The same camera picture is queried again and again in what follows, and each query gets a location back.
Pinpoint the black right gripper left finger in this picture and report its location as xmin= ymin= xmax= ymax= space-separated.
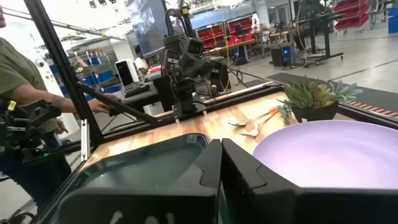
xmin=58 ymin=138 xmax=223 ymax=224

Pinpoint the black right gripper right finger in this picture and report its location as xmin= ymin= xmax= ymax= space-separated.
xmin=220 ymin=138 xmax=398 ymax=224

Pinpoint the lavender round plate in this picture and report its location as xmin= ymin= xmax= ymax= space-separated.
xmin=252 ymin=120 xmax=398 ymax=190

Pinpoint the orange-handled metal spoon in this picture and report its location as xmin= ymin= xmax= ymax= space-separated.
xmin=228 ymin=107 xmax=279 ymax=128

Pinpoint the orange-handled metal fork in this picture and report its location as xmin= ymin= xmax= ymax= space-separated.
xmin=239 ymin=111 xmax=279 ymax=138

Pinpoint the dark green plastic tray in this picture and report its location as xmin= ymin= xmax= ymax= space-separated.
xmin=40 ymin=133 xmax=210 ymax=224

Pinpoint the shelf rack with red bins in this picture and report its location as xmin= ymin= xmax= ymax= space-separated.
xmin=332 ymin=0 xmax=371 ymax=34
xmin=195 ymin=17 xmax=259 ymax=52

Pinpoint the person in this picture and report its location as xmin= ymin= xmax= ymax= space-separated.
xmin=0 ymin=4 xmax=121 ymax=206
xmin=134 ymin=44 xmax=150 ymax=75

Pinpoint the grey side desk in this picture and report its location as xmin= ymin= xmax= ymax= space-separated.
xmin=111 ymin=83 xmax=163 ymax=110

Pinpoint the laptop computer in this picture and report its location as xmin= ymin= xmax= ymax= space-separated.
xmin=114 ymin=58 xmax=150 ymax=98

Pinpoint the black computer tower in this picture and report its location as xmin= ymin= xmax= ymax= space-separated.
xmin=269 ymin=42 xmax=294 ymax=68

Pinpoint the shelf rack with blue bins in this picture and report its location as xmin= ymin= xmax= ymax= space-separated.
xmin=49 ymin=49 xmax=122 ymax=101

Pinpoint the potted succulent plant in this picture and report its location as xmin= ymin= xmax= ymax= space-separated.
xmin=275 ymin=77 xmax=364 ymax=126

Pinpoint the black standing desk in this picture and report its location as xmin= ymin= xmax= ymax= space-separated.
xmin=292 ymin=11 xmax=345 ymax=65

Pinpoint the black floor mat striped edge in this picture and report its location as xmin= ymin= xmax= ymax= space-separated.
xmin=267 ymin=72 xmax=398 ymax=118

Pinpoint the black device with yellow tag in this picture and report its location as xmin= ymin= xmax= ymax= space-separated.
xmin=0 ymin=99 xmax=63 ymax=158

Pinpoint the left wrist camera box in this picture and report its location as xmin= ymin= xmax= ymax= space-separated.
xmin=186 ymin=37 xmax=205 ymax=56

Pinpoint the large wall screen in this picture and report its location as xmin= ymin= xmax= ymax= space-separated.
xmin=126 ymin=0 xmax=171 ymax=59

